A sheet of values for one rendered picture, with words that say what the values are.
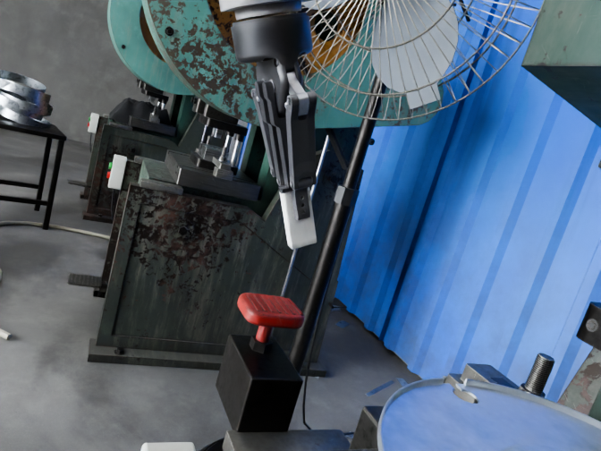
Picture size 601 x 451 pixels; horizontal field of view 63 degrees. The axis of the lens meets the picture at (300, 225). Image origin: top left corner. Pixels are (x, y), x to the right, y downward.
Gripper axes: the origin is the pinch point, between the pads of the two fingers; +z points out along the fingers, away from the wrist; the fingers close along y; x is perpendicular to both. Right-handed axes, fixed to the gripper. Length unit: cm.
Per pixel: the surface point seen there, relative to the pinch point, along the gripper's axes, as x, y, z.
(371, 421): 0.2, 12.9, 18.2
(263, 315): -6.5, 3.1, 8.8
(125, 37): 2, -271, -29
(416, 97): 42, -40, -3
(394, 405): -1.9, 22.0, 8.2
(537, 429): 9.1, 24.8, 13.5
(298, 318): -2.7, 3.0, 10.6
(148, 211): -13, -120, 31
